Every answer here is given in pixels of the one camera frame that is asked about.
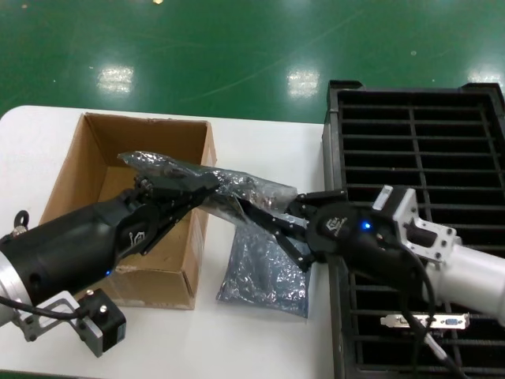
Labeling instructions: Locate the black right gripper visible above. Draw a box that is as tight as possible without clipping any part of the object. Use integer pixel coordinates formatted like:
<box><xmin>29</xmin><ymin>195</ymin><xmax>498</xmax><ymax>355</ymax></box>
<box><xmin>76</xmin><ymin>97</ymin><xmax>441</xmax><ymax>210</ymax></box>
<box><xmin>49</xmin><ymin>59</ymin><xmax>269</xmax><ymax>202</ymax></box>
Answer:
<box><xmin>236</xmin><ymin>189</ymin><xmax>430</xmax><ymax>290</ymax></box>

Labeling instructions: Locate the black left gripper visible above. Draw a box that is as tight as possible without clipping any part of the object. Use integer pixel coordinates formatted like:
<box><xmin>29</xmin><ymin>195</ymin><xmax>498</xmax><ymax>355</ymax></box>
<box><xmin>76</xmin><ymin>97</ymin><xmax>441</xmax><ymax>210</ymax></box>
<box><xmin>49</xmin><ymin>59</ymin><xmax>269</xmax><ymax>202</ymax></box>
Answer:
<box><xmin>0</xmin><ymin>173</ymin><xmax>221</xmax><ymax>308</ymax></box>

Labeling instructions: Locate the blue-grey antistatic bubble bag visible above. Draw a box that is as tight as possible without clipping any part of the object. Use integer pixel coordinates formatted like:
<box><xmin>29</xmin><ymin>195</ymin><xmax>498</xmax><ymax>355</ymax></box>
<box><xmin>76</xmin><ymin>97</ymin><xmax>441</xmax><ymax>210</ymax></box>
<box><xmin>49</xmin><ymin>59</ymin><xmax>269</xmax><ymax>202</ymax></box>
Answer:
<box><xmin>215</xmin><ymin>223</ymin><xmax>313</xmax><ymax>321</ymax></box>
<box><xmin>117</xmin><ymin>149</ymin><xmax>299</xmax><ymax>240</ymax></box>

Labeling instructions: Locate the brown cardboard box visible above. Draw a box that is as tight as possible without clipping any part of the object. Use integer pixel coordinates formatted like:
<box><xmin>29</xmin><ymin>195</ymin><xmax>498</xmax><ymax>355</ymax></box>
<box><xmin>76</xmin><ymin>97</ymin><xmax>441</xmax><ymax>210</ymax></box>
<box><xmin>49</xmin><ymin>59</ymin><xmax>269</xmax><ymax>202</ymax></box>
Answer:
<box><xmin>39</xmin><ymin>112</ymin><xmax>218</xmax><ymax>311</ymax></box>

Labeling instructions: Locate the black slotted plastic container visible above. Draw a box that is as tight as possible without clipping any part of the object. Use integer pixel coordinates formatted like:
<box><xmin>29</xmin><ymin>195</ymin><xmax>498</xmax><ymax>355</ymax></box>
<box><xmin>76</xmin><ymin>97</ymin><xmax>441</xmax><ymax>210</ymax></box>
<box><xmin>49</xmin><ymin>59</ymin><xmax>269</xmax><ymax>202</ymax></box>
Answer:
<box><xmin>322</xmin><ymin>80</ymin><xmax>505</xmax><ymax>379</ymax></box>

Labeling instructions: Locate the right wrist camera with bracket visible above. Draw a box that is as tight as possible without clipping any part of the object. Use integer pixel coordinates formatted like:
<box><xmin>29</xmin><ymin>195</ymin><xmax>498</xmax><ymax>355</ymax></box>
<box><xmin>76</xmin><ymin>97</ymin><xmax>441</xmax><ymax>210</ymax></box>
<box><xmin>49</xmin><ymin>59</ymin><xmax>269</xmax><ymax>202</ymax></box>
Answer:
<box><xmin>372</xmin><ymin>185</ymin><xmax>462</xmax><ymax>270</ymax></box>

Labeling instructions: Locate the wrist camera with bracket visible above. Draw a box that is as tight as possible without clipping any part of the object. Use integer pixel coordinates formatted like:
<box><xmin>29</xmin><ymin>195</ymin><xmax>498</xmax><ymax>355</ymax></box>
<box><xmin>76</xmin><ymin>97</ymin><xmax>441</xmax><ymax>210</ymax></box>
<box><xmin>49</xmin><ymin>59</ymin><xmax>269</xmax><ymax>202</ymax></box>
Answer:
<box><xmin>11</xmin><ymin>287</ymin><xmax>128</xmax><ymax>358</ymax></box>
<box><xmin>372</xmin><ymin>185</ymin><xmax>462</xmax><ymax>270</ymax></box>

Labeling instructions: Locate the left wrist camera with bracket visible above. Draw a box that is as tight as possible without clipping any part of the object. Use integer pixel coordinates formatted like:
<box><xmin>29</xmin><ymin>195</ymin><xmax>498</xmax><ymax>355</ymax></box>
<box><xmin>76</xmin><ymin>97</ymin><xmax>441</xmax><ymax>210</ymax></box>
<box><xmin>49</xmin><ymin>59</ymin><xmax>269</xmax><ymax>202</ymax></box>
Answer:
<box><xmin>11</xmin><ymin>287</ymin><xmax>128</xmax><ymax>358</ymax></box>

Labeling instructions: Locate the black right camera cable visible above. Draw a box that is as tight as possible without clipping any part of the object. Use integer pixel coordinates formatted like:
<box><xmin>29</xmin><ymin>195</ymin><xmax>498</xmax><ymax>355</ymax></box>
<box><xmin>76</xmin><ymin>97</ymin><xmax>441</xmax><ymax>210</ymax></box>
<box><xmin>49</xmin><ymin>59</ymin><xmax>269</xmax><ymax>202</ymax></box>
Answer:
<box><xmin>376</xmin><ymin>235</ymin><xmax>474</xmax><ymax>379</ymax></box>

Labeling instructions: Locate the black camera cable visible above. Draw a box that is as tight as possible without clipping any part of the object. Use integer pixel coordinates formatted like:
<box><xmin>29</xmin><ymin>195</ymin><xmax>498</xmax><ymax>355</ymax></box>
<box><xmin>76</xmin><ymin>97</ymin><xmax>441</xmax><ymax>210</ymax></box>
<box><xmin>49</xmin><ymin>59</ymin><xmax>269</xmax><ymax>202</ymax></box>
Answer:
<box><xmin>0</xmin><ymin>294</ymin><xmax>88</xmax><ymax>321</ymax></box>
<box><xmin>376</xmin><ymin>235</ymin><xmax>474</xmax><ymax>379</ymax></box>

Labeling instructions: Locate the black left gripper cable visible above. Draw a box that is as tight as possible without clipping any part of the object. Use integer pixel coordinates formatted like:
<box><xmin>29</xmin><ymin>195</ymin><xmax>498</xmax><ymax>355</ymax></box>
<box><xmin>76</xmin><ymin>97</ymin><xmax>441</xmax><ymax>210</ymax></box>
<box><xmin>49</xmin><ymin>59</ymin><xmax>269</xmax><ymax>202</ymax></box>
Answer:
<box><xmin>13</xmin><ymin>211</ymin><xmax>32</xmax><ymax>238</ymax></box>

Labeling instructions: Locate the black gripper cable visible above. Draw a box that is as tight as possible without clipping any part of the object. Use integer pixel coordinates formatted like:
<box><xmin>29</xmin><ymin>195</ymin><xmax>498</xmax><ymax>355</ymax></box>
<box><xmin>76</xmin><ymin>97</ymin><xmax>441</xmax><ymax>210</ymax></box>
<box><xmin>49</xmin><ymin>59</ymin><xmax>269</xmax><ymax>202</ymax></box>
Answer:
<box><xmin>397</xmin><ymin>291</ymin><xmax>424</xmax><ymax>379</ymax></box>
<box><xmin>13</xmin><ymin>211</ymin><xmax>32</xmax><ymax>238</ymax></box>

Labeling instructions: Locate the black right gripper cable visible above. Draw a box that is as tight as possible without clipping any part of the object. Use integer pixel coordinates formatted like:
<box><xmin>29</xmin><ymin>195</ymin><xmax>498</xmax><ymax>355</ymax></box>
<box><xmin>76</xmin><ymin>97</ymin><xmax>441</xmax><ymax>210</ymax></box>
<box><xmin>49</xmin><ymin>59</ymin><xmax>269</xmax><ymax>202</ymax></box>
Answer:
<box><xmin>397</xmin><ymin>291</ymin><xmax>424</xmax><ymax>379</ymax></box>

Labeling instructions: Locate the black left camera cable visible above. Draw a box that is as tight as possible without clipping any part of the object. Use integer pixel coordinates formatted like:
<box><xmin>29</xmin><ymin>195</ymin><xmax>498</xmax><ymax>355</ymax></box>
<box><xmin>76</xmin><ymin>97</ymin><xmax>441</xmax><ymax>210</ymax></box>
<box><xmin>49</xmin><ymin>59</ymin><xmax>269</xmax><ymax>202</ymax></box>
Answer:
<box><xmin>0</xmin><ymin>294</ymin><xmax>88</xmax><ymax>321</ymax></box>

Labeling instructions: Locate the graphics card with silver bracket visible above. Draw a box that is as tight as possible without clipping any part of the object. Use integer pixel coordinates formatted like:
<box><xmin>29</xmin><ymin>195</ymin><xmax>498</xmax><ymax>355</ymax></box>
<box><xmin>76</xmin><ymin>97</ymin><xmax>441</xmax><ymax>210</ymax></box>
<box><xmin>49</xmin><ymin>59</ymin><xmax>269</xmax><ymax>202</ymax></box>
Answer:
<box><xmin>380</xmin><ymin>313</ymin><xmax>470</xmax><ymax>331</ymax></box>

